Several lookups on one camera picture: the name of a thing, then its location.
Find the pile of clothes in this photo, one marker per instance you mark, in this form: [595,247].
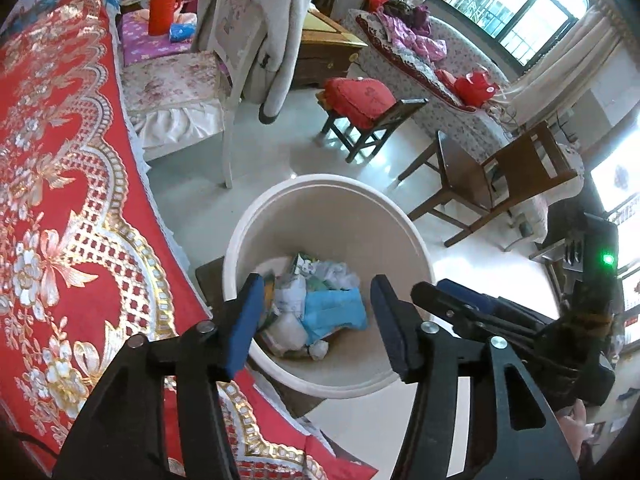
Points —
[410,30]

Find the cream curtain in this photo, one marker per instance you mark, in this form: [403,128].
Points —
[575,60]

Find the blue plastic packet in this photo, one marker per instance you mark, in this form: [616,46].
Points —
[332,310]

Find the purple floral cushion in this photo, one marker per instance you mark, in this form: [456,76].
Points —
[145,45]

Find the white and green packet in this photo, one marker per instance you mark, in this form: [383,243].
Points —
[302,265]

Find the person's right hand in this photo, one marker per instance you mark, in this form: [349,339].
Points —
[575,425]

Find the floral sofa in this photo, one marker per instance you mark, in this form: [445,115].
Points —
[450,60]

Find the floral seat cushion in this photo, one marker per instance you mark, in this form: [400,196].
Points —
[170,85]

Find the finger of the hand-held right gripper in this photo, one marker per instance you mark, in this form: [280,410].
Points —
[440,305]
[465,291]

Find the dark wooden stool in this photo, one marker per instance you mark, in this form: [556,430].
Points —
[372,140]

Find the wooden coffee table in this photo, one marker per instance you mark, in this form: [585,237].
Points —
[325,35]

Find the red thermos flask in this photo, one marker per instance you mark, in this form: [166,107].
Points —
[165,5]

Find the brown wooden chair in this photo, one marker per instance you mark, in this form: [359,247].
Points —
[465,175]

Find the red floral tablecloth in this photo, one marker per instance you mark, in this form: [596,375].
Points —
[60,160]

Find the grey coat with black collar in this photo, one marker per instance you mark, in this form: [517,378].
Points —
[285,35]

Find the white tissue bundle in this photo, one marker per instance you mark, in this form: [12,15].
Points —
[287,330]

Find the white round bin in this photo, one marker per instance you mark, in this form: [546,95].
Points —
[325,210]

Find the window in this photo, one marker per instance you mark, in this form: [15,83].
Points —
[500,0]

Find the small blue packet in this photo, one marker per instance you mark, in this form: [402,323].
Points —
[181,31]

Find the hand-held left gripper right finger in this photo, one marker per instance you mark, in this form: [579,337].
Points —
[387,320]

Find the red cushion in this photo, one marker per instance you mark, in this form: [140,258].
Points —
[360,100]

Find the red bag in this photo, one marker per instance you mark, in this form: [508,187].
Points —
[475,87]

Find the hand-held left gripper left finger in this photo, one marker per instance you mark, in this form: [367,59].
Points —
[245,320]

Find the blue white plastic bags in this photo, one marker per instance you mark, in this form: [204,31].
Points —
[290,297]

